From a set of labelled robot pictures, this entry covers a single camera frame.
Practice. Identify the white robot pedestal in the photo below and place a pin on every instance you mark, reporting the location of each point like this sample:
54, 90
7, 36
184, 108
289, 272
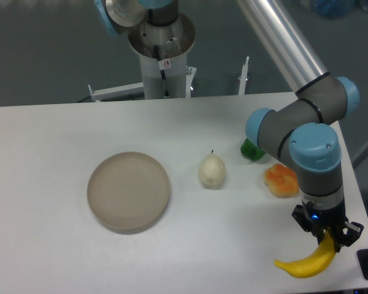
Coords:
162, 52

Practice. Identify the white right mounting bracket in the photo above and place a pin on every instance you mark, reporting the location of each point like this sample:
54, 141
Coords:
243, 78

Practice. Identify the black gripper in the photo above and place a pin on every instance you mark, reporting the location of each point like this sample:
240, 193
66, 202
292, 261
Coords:
327, 213

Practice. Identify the green bell pepper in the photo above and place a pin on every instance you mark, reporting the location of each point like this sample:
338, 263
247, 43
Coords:
251, 151

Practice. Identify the pale white pear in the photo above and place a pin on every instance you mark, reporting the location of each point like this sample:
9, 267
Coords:
212, 171

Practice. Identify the beige round plate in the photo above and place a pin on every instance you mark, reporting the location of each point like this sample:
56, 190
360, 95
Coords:
128, 192

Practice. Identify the orange bread roll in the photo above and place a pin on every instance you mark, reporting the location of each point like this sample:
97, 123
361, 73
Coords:
281, 181

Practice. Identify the yellow banana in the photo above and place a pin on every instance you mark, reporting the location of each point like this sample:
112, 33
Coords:
312, 265

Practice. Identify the white left mounting bracket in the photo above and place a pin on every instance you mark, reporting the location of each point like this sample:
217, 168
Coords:
118, 93

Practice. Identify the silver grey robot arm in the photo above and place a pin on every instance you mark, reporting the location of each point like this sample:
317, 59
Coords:
299, 136

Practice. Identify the white mounting bracket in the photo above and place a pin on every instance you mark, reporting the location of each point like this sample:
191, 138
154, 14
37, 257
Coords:
118, 93
243, 78

